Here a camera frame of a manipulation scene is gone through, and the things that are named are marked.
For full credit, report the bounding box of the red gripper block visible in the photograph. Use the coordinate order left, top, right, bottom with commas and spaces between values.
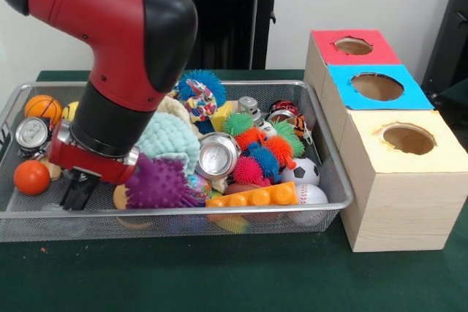
49, 135, 140, 211

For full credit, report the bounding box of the small orange basketball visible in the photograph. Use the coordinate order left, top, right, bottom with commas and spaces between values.
24, 94, 63, 126

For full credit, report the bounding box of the crushed silver can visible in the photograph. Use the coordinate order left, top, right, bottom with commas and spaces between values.
196, 132, 243, 180

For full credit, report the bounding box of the purple spiky rubber ball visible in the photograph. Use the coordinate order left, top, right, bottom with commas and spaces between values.
124, 153, 205, 210

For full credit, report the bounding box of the multicolour spiky caterpillar toy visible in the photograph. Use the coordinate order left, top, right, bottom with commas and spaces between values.
233, 135, 296, 186

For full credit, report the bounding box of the orange plastic building block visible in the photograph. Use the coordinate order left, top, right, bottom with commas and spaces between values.
205, 180, 299, 208

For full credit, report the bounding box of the black upright panel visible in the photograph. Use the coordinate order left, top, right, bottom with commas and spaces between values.
420, 0, 468, 90

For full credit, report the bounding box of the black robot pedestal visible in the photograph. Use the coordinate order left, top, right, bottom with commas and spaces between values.
140, 0, 295, 70

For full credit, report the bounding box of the plain orange ball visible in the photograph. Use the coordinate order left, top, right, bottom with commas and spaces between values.
13, 160, 51, 196

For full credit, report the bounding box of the small white baseball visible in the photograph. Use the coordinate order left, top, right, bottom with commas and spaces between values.
294, 183, 329, 205

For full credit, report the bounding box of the dark green tablecloth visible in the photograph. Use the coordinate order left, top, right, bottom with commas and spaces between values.
434, 77, 468, 130
0, 69, 468, 312

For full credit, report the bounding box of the silver mesh bin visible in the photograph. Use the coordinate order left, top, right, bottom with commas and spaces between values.
0, 78, 355, 243

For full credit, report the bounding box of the small silver can black label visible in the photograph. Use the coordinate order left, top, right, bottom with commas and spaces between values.
15, 117, 56, 159

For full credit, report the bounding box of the wooden box with three holes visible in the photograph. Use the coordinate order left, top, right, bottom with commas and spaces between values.
303, 28, 468, 254

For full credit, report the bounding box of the small soccer ball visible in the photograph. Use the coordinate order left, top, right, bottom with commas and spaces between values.
280, 157, 321, 186

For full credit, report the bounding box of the mint green waffle cloth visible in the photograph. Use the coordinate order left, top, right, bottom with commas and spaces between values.
137, 112, 201, 176

